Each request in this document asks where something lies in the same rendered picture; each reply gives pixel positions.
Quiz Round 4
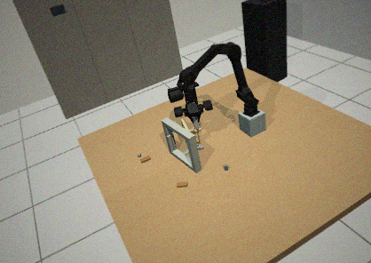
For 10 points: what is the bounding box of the tan rectangular block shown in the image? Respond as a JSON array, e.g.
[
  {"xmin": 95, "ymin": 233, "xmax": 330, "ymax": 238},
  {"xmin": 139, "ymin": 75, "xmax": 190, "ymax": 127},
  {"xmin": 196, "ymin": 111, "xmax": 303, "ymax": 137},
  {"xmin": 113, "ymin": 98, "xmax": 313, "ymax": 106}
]
[
  {"xmin": 177, "ymin": 182, "xmax": 187, "ymax": 187},
  {"xmin": 140, "ymin": 156, "xmax": 151, "ymax": 163}
]

